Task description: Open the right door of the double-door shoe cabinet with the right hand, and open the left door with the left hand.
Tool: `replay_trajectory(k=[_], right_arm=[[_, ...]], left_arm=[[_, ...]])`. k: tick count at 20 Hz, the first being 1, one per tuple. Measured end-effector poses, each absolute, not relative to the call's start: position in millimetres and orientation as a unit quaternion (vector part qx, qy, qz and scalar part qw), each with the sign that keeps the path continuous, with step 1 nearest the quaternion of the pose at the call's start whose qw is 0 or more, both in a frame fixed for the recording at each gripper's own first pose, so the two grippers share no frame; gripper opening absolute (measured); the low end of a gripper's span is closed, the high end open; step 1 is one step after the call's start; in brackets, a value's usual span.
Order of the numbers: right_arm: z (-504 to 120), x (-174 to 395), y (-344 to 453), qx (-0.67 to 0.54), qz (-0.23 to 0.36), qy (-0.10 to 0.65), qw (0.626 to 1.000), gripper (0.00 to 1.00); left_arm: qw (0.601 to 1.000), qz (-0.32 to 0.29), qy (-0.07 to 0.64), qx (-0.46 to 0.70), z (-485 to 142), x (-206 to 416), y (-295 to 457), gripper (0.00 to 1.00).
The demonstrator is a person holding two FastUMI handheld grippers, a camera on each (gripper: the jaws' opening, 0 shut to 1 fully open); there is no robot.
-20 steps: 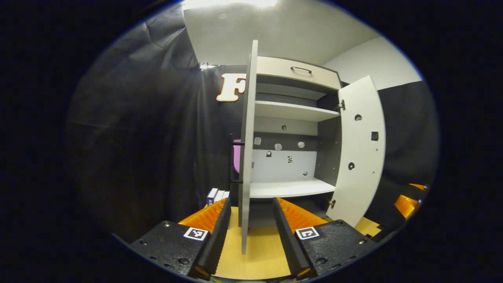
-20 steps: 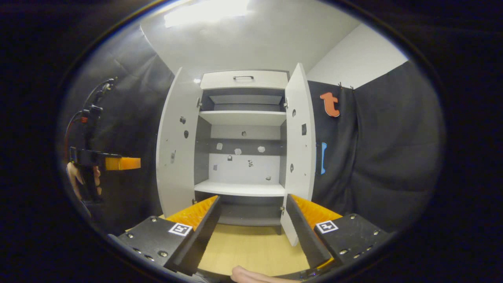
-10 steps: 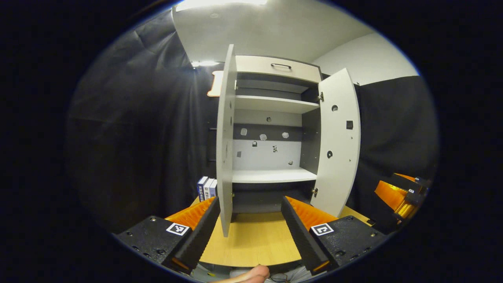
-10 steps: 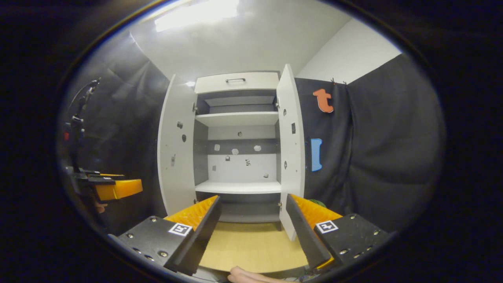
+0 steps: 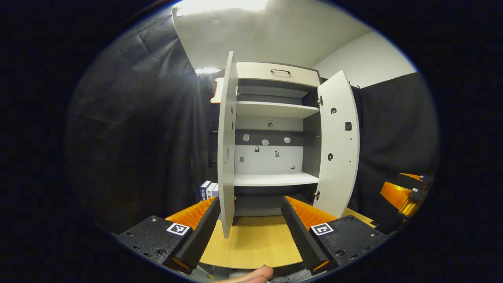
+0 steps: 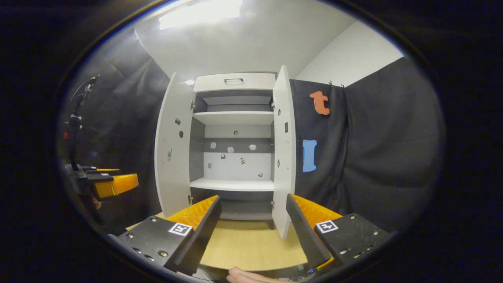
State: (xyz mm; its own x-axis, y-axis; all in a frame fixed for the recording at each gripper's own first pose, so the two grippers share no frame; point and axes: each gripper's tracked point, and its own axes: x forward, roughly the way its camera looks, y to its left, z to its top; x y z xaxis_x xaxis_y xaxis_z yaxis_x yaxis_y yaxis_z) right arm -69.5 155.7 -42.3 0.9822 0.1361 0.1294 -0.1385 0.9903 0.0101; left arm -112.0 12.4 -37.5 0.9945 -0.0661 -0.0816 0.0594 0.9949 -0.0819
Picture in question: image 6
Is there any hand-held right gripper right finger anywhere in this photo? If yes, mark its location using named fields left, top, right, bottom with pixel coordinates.
left=286, top=193, right=394, bottom=272

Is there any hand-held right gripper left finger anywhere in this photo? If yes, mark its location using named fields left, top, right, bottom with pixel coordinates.
left=117, top=195, right=223, bottom=276

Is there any white shoe cabinet door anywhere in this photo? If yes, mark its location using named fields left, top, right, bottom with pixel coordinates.
left=154, top=73, right=196, bottom=218
left=271, top=66, right=296, bottom=240

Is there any white double-door shoe cabinet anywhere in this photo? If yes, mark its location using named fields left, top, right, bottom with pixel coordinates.
left=190, top=72, right=277, bottom=231

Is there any black backdrop cloth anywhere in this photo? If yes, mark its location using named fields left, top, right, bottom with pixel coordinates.
left=59, top=29, right=446, bottom=235

